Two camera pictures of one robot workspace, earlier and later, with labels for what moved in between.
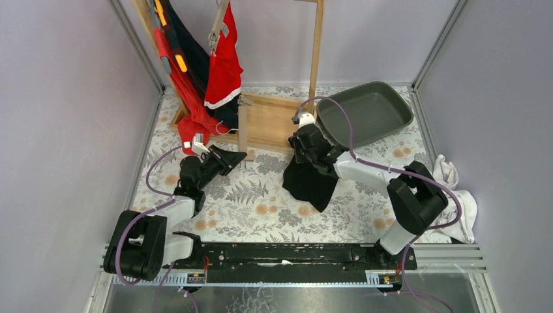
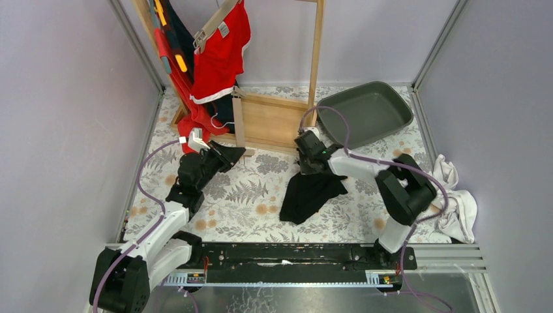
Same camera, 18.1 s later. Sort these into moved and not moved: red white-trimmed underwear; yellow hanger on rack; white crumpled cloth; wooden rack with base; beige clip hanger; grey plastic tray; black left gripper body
Moved: red white-trimmed underwear; beige clip hanger
Not moved: yellow hanger on rack; wooden rack with base; black left gripper body; grey plastic tray; white crumpled cloth
